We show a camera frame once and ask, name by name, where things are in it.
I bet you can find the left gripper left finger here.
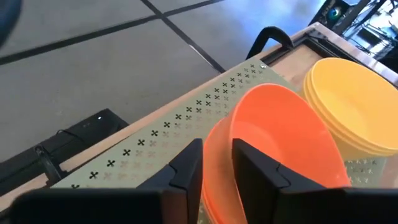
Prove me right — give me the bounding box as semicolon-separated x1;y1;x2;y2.
6;138;203;224

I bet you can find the black looped cable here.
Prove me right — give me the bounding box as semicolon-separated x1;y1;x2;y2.
245;26;295;60

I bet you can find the black electronics box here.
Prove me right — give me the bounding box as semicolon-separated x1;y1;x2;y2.
0;108;130;197

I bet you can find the orange plastic mini bowl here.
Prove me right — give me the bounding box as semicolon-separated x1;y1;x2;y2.
201;119;249;224
228;83;351;189

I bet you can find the pale green perforated metal shelf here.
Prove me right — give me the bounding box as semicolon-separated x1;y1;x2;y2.
51;57;388;190

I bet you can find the yellow plastic mini bowl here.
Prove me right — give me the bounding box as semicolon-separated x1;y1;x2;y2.
304;68;398;158
306;57;398;156
303;71;398;161

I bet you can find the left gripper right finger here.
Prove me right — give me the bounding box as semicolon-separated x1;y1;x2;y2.
232;138;398;224

